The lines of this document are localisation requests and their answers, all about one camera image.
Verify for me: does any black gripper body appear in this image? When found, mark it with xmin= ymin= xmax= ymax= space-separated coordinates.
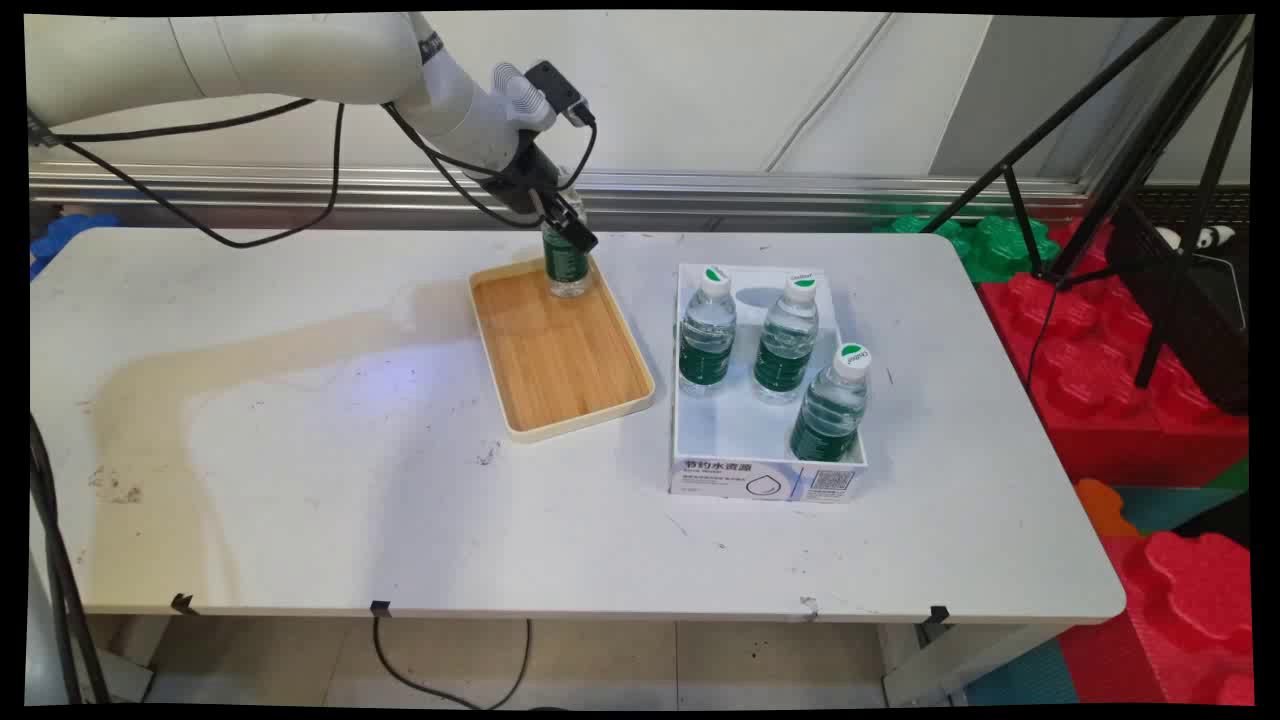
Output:
xmin=494 ymin=140 xmax=573 ymax=218

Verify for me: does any green label water bottle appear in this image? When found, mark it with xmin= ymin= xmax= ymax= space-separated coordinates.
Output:
xmin=751 ymin=272 xmax=822 ymax=406
xmin=541 ymin=186 xmax=594 ymax=300
xmin=787 ymin=342 xmax=874 ymax=465
xmin=677 ymin=266 xmax=739 ymax=398

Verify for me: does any bamboo tray with cream rim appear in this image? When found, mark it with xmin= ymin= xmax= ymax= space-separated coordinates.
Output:
xmin=468 ymin=254 xmax=658 ymax=444

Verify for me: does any white cardboard bottle box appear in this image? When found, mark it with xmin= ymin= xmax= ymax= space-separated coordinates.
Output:
xmin=668 ymin=263 xmax=869 ymax=503

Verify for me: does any green foam block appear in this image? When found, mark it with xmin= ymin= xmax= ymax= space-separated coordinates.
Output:
xmin=874 ymin=212 xmax=1062 ymax=285

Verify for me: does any blue foam block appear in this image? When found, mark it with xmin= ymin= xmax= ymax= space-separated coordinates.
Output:
xmin=29 ymin=212 xmax=122 ymax=282

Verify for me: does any large red foam block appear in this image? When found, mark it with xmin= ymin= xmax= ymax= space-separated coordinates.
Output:
xmin=978 ymin=214 xmax=1251 ymax=489

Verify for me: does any white table leg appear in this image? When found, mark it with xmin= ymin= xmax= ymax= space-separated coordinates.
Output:
xmin=88 ymin=614 xmax=173 ymax=703
xmin=879 ymin=621 xmax=1073 ymax=710

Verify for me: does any black tripod stand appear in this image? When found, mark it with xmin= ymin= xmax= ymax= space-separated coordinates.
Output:
xmin=920 ymin=14 xmax=1257 ymax=391

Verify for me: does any orange foam block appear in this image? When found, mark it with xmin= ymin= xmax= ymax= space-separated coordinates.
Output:
xmin=1074 ymin=477 xmax=1142 ymax=539

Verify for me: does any black bag with panda print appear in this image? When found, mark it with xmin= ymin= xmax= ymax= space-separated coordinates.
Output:
xmin=1104 ymin=195 xmax=1251 ymax=417

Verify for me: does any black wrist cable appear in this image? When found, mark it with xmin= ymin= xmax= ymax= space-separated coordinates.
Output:
xmin=383 ymin=100 xmax=600 ymax=232

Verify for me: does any aluminium wall rail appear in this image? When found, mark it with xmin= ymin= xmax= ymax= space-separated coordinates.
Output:
xmin=29 ymin=163 xmax=1093 ymax=221

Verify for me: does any long black arm cable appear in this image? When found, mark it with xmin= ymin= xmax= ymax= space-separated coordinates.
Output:
xmin=28 ymin=98 xmax=347 ymax=250

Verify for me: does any black cable under table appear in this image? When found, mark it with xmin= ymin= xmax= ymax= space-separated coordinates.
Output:
xmin=371 ymin=615 xmax=534 ymax=712

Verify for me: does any black cable bundle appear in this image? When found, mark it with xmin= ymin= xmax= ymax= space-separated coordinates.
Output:
xmin=28 ymin=414 xmax=113 ymax=707

